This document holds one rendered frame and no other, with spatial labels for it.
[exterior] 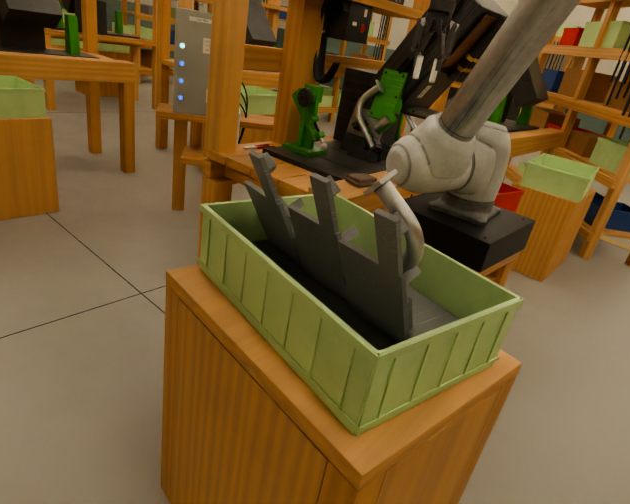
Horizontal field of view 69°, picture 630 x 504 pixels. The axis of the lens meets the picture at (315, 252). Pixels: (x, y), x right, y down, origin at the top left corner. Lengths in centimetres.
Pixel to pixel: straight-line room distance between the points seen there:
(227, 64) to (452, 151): 94
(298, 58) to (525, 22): 116
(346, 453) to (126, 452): 114
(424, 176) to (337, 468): 75
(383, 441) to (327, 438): 9
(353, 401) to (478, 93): 75
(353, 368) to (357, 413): 8
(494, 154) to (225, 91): 99
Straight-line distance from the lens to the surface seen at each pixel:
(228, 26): 181
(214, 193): 192
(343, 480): 81
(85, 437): 187
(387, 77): 213
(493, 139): 139
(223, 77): 182
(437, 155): 122
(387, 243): 74
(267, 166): 95
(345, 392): 79
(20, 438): 192
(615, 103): 484
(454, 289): 109
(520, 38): 113
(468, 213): 143
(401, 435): 84
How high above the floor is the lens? 137
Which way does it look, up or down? 25 degrees down
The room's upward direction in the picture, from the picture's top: 10 degrees clockwise
